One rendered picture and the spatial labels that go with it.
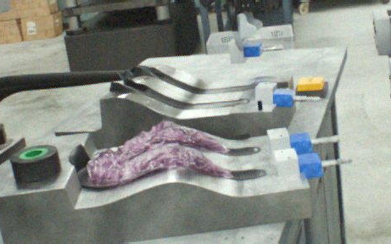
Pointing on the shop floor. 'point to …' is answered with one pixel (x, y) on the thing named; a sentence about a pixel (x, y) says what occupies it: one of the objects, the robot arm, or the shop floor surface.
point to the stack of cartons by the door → (25, 22)
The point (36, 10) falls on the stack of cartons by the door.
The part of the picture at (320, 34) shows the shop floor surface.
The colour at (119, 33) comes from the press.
